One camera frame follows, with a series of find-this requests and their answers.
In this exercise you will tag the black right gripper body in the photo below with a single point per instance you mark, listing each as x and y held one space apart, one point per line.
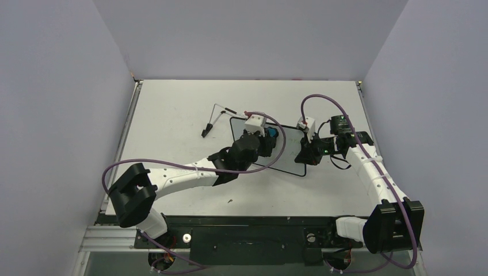
305 151

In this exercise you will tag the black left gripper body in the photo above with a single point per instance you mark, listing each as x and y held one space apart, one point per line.
263 150

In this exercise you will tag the black framed whiteboard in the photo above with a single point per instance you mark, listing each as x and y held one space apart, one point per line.
286 163

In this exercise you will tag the blue whiteboard eraser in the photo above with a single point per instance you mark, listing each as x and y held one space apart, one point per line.
272 132

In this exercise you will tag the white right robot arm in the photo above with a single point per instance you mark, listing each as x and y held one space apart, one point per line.
396 221

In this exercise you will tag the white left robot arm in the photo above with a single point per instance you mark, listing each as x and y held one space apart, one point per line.
135 191

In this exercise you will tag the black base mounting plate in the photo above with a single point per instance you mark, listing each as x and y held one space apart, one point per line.
310 255

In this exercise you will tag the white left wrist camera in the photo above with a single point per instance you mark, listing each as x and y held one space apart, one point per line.
255 124

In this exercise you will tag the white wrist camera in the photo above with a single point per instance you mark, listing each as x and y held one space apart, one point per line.
307 126
255 124

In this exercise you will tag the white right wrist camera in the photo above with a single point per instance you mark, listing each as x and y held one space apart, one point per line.
307 126

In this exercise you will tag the wire whiteboard stand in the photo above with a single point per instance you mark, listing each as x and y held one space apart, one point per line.
217 111

